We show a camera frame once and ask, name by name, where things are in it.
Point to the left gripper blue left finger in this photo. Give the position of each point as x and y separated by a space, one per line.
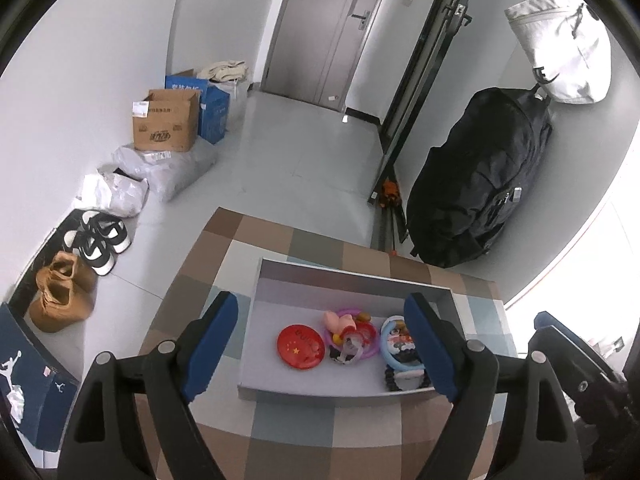
202 344

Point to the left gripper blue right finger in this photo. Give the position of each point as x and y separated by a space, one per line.
439 345

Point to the small red charm toy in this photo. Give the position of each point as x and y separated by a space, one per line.
348 348

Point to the red round badge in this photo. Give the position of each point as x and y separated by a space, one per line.
300 347

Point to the pink pig figurine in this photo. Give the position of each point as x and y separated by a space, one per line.
337 324

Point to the grey cardboard box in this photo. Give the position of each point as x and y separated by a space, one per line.
292 293

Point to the black white sandal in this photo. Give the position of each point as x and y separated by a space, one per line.
107 227
91 248

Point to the checkered table cloth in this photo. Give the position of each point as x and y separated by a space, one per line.
262 419

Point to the brown shoe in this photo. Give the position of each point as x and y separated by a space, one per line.
59 304
68 267

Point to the white plastic bag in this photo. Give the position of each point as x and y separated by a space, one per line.
167 173
111 193

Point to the black backpack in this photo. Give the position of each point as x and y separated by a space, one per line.
470 186

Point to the black coat rack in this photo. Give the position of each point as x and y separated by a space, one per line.
443 22

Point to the brown cardboard box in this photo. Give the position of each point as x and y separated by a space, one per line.
166 120

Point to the dark blue shoe box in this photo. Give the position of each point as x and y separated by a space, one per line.
40 391

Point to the blue cardboard box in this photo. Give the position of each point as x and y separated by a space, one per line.
214 104

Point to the beige cloth bag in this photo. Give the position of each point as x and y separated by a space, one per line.
232 77

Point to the grey door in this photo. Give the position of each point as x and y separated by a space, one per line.
316 48

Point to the white hanging bag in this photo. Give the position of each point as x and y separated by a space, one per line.
567 46

